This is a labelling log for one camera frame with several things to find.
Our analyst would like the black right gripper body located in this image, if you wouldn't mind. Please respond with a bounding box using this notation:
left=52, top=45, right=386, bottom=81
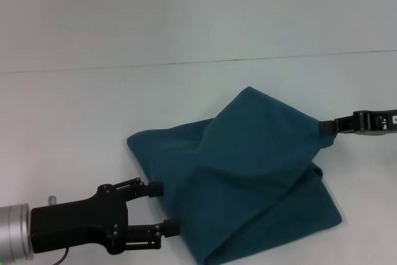
left=353, top=109, right=397, bottom=138

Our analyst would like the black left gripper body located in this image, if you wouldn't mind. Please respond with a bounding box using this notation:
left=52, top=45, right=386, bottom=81
left=30, top=183, right=130, bottom=256

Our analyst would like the teal blue shirt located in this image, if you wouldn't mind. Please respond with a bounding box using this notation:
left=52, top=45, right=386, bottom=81
left=126, top=86, right=344, bottom=265

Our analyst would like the left arm cable with plugs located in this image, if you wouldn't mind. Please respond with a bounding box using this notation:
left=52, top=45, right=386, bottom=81
left=46, top=195, right=68, bottom=265

